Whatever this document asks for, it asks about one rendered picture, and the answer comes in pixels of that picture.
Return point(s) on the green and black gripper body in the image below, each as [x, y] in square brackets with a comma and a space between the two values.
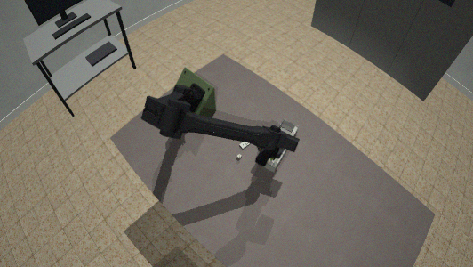
[278, 155]

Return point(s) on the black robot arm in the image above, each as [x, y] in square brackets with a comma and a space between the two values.
[167, 114]

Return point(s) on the white rack of three labelled bins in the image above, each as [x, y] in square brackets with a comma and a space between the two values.
[290, 129]

